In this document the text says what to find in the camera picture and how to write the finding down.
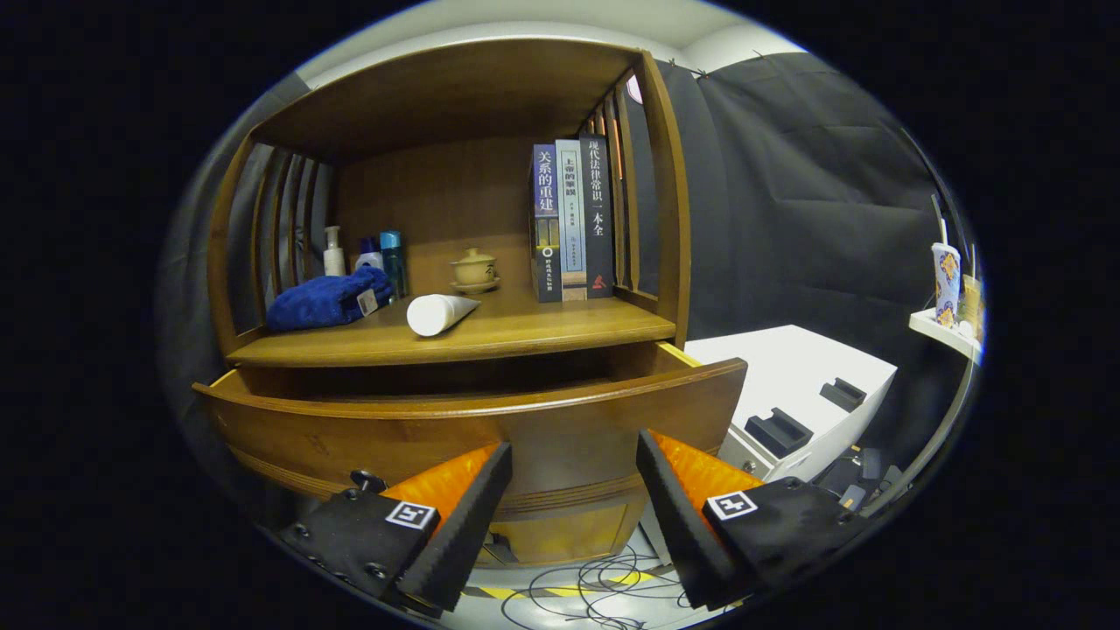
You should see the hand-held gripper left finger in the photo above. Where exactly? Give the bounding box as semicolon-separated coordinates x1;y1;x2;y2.
278;442;514;615

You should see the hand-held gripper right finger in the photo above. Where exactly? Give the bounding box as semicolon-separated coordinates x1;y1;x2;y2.
636;429;876;612

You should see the brown wooden drawer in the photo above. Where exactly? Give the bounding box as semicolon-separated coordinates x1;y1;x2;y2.
192;341;749;517

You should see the white facial cleanser tube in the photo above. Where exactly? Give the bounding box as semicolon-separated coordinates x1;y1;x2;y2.
406;294;482;338

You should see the wooden cabinet door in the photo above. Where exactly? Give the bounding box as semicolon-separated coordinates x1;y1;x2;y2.
488;499;648;568

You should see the white low cabinet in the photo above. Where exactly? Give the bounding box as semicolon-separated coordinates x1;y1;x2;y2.
639;325;899;561

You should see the wooden countertop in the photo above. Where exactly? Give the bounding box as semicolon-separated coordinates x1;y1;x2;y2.
226;280;677;368

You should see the brown wooden cabinet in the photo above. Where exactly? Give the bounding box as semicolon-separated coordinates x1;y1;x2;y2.
206;37;692;568

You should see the yellow black floor tape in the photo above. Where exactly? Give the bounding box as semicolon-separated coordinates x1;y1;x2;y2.
462;569;675;600

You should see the black floor equipment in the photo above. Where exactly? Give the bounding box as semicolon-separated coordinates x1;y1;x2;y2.
814;446;907;513

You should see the beige lidded teacup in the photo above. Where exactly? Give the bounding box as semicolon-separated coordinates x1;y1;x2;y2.
450;247;501;295

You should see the blue folded towel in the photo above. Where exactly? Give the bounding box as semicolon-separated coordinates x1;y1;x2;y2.
265;265;395;333

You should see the teal bottle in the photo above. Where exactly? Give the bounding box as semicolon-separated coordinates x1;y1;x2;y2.
380;230;409;301

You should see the black book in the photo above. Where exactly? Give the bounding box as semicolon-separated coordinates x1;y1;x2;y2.
578;133;617;300

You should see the light grey book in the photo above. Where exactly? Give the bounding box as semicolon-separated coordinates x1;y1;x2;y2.
555;139;588;302

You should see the white side table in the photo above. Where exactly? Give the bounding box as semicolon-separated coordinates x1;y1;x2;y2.
866;308;983;517

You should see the black backdrop cloth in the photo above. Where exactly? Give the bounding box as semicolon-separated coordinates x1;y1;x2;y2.
157;51;972;526

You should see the patterned paper cup with straw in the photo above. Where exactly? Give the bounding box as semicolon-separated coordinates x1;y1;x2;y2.
930;219;962;329

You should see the black holder bracket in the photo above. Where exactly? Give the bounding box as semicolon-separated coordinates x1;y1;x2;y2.
744;407;815;458
819;377;867;413

